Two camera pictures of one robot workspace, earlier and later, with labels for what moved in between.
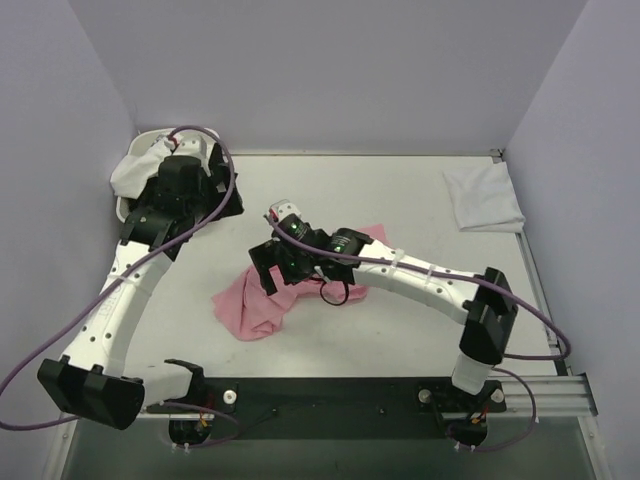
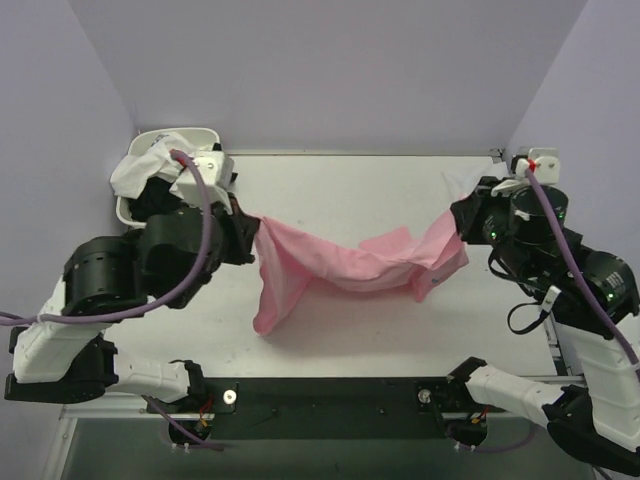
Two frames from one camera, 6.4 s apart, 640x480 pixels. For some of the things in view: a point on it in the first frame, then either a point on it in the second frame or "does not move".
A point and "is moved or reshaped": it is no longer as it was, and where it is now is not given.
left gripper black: x=220 y=170 -> x=240 y=230
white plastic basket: x=145 y=139 does not move
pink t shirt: x=245 y=312 is moved or reshaped
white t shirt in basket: x=134 y=170 does not move
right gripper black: x=270 y=256 -> x=467 y=220
